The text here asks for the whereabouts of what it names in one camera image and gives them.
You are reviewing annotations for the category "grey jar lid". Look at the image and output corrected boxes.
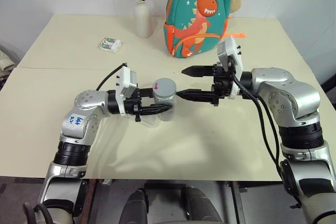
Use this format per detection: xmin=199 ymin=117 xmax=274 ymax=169
xmin=152 ymin=77 xmax=177 ymax=97

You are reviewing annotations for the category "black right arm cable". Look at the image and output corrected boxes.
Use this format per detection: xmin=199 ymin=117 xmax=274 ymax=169
xmin=230 ymin=73 xmax=285 ymax=183

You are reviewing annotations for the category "teal dinosaur backpack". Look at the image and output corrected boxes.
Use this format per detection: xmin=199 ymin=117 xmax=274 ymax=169
xmin=163 ymin=0 xmax=247 ymax=60

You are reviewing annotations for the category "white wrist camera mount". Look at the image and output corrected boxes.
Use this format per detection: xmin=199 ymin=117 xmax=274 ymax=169
xmin=216 ymin=35 xmax=244 ymax=101
xmin=114 ymin=66 xmax=139 ymax=118

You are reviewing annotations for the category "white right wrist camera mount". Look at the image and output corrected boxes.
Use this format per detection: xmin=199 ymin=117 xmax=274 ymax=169
xmin=216 ymin=35 xmax=244 ymax=101

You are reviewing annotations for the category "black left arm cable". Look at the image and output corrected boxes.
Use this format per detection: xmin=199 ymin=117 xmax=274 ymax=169
xmin=95 ymin=62 xmax=129 ymax=91

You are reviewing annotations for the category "clear glass jar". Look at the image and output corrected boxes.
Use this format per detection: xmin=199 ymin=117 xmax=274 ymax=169
xmin=153 ymin=91 xmax=176 ymax=122

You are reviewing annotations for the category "pile of cloth items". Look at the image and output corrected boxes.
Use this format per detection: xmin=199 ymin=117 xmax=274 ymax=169
xmin=0 ymin=39 xmax=17 ymax=84

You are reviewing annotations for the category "dark rounded robot leg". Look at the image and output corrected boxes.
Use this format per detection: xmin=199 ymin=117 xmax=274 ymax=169
xmin=180 ymin=186 xmax=224 ymax=224
xmin=125 ymin=188 xmax=151 ymax=224

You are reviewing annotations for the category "black metal table frame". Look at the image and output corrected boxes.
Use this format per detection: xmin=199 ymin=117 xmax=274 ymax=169
xmin=228 ymin=181 xmax=249 ymax=224

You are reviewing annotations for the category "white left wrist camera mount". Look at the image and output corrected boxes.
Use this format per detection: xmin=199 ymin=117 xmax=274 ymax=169
xmin=114 ymin=66 xmax=139 ymax=118

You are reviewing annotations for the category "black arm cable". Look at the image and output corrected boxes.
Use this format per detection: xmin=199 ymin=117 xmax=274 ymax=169
xmin=95 ymin=62 xmax=129 ymax=91
xmin=230 ymin=73 xmax=285 ymax=183

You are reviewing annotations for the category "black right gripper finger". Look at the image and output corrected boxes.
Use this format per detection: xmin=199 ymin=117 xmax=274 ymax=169
xmin=181 ymin=65 xmax=215 ymax=78
xmin=176 ymin=89 xmax=213 ymax=102

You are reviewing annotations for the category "white ceramic vase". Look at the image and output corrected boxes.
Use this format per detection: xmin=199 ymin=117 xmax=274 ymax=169
xmin=134 ymin=0 xmax=154 ymax=39

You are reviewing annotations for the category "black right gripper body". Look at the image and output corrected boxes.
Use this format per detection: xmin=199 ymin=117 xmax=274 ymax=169
xmin=211 ymin=62 xmax=235 ymax=108

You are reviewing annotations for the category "small white green box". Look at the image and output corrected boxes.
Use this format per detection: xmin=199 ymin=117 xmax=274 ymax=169
xmin=99 ymin=36 xmax=122 ymax=54

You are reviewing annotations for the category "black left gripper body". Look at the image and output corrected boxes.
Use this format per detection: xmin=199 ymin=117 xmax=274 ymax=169
xmin=122 ymin=88 xmax=144 ymax=123

